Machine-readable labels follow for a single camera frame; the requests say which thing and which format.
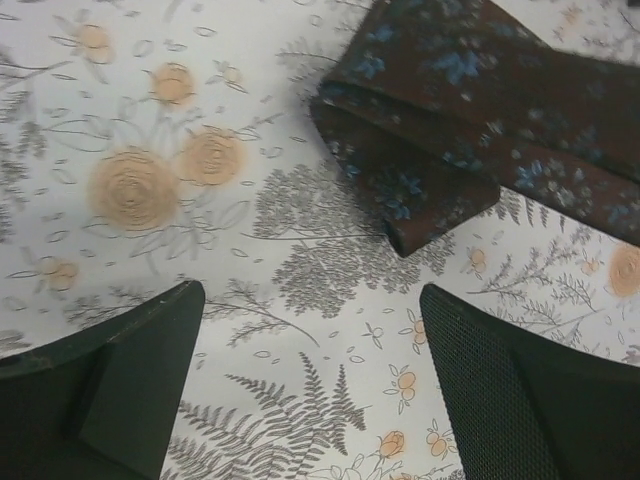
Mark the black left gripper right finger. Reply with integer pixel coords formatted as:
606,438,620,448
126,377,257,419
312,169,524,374
420,284,639,479

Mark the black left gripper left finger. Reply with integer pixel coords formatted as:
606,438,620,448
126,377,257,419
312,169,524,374
1,280,205,479

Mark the brown blue floral tie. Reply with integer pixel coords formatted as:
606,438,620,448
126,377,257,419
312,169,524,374
309,1,639,257

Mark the floral patterned table mat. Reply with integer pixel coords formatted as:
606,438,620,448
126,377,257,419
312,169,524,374
1,1,639,479

